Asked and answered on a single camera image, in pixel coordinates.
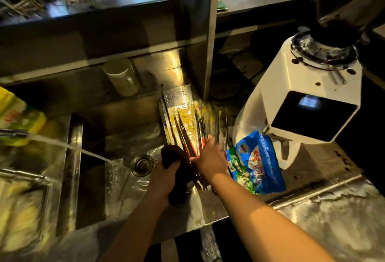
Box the yellow dish soap bottle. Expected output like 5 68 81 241
0 87 47 147

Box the white plastic bag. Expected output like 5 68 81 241
232 89 273 151

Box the dark bean hopper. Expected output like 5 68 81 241
310 0 385 49

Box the person's right hand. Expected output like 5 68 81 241
190 135 230 183

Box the metal drain tray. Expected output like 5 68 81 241
158 84 229 154

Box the white plastic cup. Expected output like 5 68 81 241
103 58 140 97

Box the person's left hand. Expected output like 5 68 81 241
147 159 181 202

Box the bundle of dark red chopsticks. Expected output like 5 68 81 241
173 105 211 191

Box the stainless steel upper shelf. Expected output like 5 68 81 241
0 0 221 85

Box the dark cleaning cloth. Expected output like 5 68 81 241
161 145 199 206

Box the person's left forearm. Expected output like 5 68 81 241
99 194 169 262

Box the metal faucet spout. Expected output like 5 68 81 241
0 129 30 139

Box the white coffee grinder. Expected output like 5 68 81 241
241 31 363 170

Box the blue plastic bag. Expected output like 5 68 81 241
236 131 286 194

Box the stainless steel sink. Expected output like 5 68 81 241
56 114 229 237

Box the person's right forearm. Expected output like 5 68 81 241
208 173 336 262

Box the metal sink drain strainer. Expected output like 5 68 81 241
131 154 155 178

